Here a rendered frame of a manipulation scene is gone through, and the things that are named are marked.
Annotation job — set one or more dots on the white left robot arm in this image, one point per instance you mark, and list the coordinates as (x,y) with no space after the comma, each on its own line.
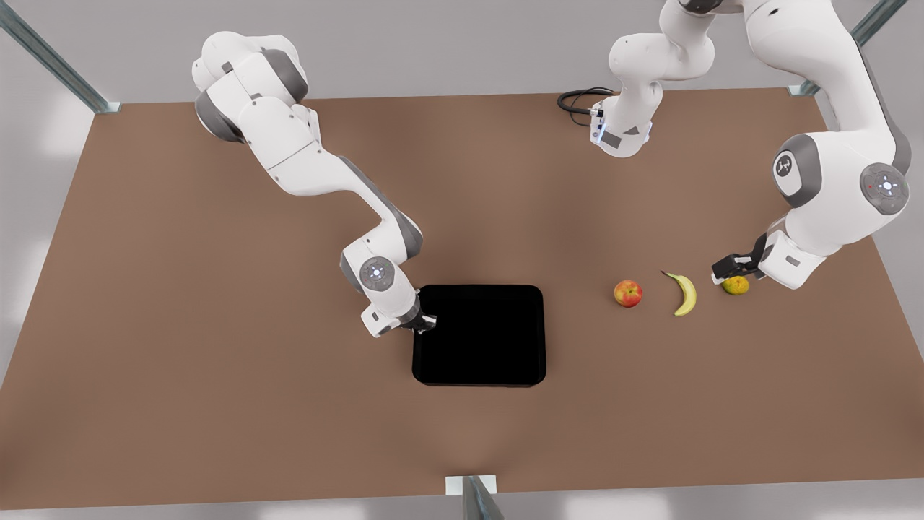
(841,166)

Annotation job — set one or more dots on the yellow banana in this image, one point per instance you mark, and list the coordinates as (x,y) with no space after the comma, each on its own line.
(686,295)

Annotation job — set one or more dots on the red yellow apple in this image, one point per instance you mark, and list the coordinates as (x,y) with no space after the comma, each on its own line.
(628,293)

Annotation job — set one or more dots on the small yellow-green orange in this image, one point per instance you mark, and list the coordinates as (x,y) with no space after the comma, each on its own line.
(737,286)

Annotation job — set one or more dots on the black square tray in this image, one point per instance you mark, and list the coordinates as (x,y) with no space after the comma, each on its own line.
(480,336)

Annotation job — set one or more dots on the silver frame post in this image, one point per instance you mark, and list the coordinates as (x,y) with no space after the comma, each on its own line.
(54,61)
(476,498)
(863,32)

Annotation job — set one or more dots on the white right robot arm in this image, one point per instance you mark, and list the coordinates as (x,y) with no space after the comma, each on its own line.
(303,155)

